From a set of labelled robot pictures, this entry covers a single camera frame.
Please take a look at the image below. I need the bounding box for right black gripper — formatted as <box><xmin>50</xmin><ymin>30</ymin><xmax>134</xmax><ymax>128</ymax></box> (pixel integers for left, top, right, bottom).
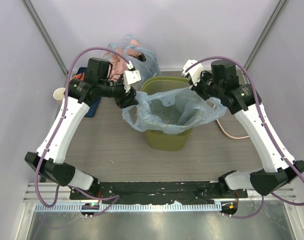
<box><xmin>188</xmin><ymin>69</ymin><xmax>223</xmax><ymax>101</ymax></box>

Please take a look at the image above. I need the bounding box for blue plastic bag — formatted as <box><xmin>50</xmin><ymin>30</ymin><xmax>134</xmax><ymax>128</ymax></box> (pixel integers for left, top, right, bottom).
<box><xmin>122</xmin><ymin>87</ymin><xmax>227</xmax><ymax>135</ymax></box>

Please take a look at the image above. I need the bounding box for green trash bin pink rim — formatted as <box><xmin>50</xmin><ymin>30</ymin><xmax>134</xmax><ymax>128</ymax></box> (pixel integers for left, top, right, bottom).
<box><xmin>142</xmin><ymin>76</ymin><xmax>193</xmax><ymax>151</ymax></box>

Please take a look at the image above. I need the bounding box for pink bin rim ring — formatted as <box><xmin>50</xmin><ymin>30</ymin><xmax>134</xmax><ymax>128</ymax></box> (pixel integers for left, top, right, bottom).
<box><xmin>213</xmin><ymin>104</ymin><xmax>250</xmax><ymax>140</ymax></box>

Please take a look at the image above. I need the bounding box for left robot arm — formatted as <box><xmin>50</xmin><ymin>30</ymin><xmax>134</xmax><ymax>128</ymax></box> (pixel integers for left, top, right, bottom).
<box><xmin>24</xmin><ymin>57</ymin><xmax>142</xmax><ymax>200</ymax></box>

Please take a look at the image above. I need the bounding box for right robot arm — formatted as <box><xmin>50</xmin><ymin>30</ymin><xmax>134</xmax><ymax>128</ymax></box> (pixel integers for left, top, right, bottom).
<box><xmin>182</xmin><ymin>56</ymin><xmax>304</xmax><ymax>198</ymax></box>

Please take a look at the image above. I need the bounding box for bag filled with pink trash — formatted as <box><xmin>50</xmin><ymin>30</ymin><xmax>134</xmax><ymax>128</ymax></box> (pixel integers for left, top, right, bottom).
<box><xmin>102</xmin><ymin>34</ymin><xmax>161</xmax><ymax>88</ymax></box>

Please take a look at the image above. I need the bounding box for dark blue mat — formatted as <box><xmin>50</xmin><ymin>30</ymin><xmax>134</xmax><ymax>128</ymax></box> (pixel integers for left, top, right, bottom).
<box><xmin>76</xmin><ymin>67</ymin><xmax>101</xmax><ymax>118</ymax></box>

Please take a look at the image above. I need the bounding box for red floral plate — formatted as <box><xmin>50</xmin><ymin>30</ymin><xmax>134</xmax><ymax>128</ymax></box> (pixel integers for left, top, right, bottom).
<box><xmin>74</xmin><ymin>73</ymin><xmax>85</xmax><ymax>81</ymax></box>

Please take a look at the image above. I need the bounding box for pink paper cup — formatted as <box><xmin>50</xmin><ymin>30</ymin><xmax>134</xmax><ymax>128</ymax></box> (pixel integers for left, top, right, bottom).
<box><xmin>52</xmin><ymin>87</ymin><xmax>66</xmax><ymax>101</ymax></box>

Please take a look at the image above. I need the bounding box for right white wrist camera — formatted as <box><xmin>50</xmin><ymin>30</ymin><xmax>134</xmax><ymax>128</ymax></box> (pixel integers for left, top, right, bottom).
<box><xmin>181</xmin><ymin>59</ymin><xmax>204</xmax><ymax>86</ymax></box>

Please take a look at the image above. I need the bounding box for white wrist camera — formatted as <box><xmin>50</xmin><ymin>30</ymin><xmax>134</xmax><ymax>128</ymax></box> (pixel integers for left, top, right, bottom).
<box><xmin>181</xmin><ymin>59</ymin><xmax>204</xmax><ymax>86</ymax></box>
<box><xmin>123</xmin><ymin>61</ymin><xmax>142</xmax><ymax>93</ymax></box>

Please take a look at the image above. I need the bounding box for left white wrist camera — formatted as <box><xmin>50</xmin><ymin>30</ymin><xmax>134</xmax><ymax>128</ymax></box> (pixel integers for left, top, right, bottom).
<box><xmin>123</xmin><ymin>61</ymin><xmax>142</xmax><ymax>93</ymax></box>

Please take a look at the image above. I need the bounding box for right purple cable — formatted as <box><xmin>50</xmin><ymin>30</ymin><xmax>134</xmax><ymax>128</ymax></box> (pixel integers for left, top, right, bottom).
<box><xmin>185</xmin><ymin>56</ymin><xmax>304</xmax><ymax>220</ymax></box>

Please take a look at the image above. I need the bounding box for purple cable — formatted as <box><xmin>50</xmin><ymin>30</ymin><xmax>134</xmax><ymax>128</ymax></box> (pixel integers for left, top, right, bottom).
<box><xmin>34</xmin><ymin>47</ymin><xmax>133</xmax><ymax>217</ymax></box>
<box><xmin>185</xmin><ymin>56</ymin><xmax>304</xmax><ymax>220</ymax></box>

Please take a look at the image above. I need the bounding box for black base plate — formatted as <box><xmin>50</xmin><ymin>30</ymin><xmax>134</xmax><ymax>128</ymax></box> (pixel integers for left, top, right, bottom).
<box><xmin>85</xmin><ymin>181</ymin><xmax>248</xmax><ymax>205</ymax></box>

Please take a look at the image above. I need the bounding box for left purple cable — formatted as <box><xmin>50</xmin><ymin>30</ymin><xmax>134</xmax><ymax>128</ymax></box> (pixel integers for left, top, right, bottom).
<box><xmin>34</xmin><ymin>47</ymin><xmax>133</xmax><ymax>217</ymax></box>

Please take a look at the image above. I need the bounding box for white slotted cable duct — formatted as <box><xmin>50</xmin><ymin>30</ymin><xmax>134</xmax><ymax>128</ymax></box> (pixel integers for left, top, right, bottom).
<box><xmin>34</xmin><ymin>201</ymin><xmax>222</xmax><ymax>213</ymax></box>

